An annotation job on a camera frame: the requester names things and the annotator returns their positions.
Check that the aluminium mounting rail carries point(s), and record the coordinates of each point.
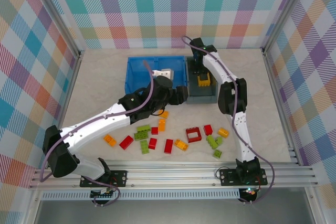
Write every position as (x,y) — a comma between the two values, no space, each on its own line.
(170,174)

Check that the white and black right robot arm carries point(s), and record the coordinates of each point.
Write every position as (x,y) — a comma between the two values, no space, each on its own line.
(241,129)

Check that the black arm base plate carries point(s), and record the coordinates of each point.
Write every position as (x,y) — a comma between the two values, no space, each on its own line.
(120,178)
(228,176)

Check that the orange lego brick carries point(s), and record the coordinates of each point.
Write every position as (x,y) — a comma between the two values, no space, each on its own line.
(165,114)
(161,125)
(181,145)
(110,140)
(223,132)

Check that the aluminium side rail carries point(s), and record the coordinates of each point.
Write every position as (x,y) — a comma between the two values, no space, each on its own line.
(72,87)
(276,90)

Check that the yellow lego window frame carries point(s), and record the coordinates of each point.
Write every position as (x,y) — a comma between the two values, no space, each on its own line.
(204,83)

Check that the aluminium frame post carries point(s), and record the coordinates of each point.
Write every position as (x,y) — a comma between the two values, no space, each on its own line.
(285,11)
(58,11)

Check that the grey plastic bin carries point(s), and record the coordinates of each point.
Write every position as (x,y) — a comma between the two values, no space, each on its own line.
(202,96)

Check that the long red lego brick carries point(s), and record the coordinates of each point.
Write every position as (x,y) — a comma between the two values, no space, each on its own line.
(168,146)
(126,142)

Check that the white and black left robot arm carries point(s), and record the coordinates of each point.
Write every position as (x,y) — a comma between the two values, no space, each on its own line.
(92,127)

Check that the blue two-compartment plastic bin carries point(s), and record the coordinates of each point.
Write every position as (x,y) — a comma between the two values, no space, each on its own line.
(139,77)

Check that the small red lego brick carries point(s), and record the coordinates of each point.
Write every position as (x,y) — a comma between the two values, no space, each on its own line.
(208,129)
(154,130)

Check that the grey metal panel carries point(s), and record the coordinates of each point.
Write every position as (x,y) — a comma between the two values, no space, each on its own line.
(170,213)

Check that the red lego window frame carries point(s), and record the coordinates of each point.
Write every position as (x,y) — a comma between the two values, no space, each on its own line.
(193,129)

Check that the small green lego brick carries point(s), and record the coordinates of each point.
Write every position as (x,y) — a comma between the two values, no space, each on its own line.
(217,153)
(219,140)

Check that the small controller board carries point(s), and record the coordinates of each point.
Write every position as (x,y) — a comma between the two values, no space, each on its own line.
(103,193)
(249,191)

